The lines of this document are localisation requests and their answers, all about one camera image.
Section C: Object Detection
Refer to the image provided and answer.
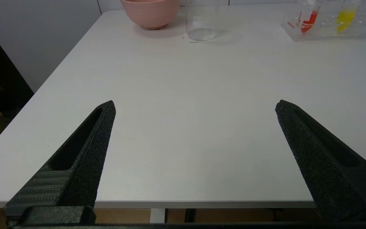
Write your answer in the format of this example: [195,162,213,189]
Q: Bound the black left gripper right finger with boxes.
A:
[275,100,366,222]

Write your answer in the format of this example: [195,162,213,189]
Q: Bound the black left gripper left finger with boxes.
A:
[4,101,116,225]

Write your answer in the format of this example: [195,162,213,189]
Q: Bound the clear acrylic test tube rack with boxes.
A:
[281,0,366,42]

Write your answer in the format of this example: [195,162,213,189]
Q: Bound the test tube with yellow pigment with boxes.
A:
[335,0,360,33]

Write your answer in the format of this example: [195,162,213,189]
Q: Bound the white table leg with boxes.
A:
[150,208,166,224]

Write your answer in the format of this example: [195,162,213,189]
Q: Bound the pink plastic bowl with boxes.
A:
[120,0,181,30]

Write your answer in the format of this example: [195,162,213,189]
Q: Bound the clear glass beaker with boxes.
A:
[186,0,217,41]

